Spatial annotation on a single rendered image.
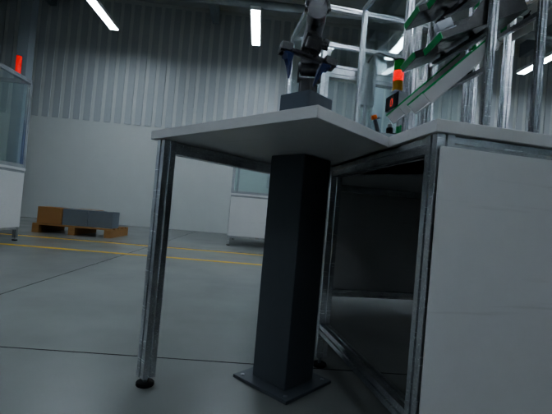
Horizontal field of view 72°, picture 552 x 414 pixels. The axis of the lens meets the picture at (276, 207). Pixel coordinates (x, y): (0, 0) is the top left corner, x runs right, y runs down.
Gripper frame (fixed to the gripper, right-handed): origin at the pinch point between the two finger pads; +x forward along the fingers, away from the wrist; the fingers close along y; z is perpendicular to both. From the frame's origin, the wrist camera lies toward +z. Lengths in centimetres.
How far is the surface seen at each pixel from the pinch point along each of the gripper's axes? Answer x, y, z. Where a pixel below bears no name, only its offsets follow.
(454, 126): 17, 30, 40
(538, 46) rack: -23, 66, 17
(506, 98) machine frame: -63, 149, -96
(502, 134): 15, 42, 40
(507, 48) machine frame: -95, 142, -98
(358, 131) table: 20.6, 12.6, 27.5
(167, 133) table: 29.2, -36.3, -9.4
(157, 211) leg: 55, -34, -14
